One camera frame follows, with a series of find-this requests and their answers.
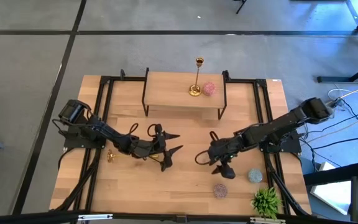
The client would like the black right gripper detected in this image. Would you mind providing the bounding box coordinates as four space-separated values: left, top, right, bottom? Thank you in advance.
207 136 242 180

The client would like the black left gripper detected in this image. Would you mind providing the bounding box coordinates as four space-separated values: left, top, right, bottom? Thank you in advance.
126 123 185 172

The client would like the black candlestick holder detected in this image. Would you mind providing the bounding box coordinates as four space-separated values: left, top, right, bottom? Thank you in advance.
147 154 173 171

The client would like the purple round candle tin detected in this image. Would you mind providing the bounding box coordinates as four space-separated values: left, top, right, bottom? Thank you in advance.
213 184 229 199

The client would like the gold candlestick holder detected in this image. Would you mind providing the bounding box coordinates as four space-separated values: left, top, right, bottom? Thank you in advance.
188 57 205 97
106 149 160 163

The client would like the pink round candle tin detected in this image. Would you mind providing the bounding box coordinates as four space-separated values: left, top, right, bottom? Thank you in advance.
202 82 217 96

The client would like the wooden shelf with black legs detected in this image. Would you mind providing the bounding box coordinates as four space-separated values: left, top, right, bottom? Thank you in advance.
141 67 229 121

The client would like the green artificial plant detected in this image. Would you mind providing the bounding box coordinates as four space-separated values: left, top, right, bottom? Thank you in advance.
250 186 283 220

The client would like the black beam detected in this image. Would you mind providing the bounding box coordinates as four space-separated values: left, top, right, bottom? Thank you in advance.
303 161 358 187

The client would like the white box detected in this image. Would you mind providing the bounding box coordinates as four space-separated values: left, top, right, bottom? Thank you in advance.
309 180 353 216

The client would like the black desk base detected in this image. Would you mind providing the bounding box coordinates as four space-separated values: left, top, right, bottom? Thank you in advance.
317 58 358 84

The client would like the black tripod leg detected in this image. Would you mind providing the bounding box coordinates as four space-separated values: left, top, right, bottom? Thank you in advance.
235 0 248 15

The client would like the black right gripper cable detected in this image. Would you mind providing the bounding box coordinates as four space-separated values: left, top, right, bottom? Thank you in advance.
194 130 218 167

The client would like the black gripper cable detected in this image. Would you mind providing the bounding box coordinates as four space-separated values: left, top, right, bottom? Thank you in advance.
128 122 163 138
194 130 218 167

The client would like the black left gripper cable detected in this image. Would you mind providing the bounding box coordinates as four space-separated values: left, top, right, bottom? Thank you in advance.
128 122 163 138

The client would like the silver bracket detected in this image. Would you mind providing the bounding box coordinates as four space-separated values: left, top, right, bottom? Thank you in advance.
77 213 114 222
249 217 287 224

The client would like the black metal table frame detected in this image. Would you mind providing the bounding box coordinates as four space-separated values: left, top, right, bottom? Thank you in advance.
54 68 311 217

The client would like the black floor cable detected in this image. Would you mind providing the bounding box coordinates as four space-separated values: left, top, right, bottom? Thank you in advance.
314 136 358 150

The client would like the white floor cable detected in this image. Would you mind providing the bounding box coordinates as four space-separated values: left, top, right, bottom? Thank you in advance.
327 88 354 101

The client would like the black frame crossbar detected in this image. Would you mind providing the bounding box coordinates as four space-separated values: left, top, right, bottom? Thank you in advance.
0 210 358 224

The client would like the yellow floor cable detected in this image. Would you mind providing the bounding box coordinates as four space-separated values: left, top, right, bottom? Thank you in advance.
324 79 358 106

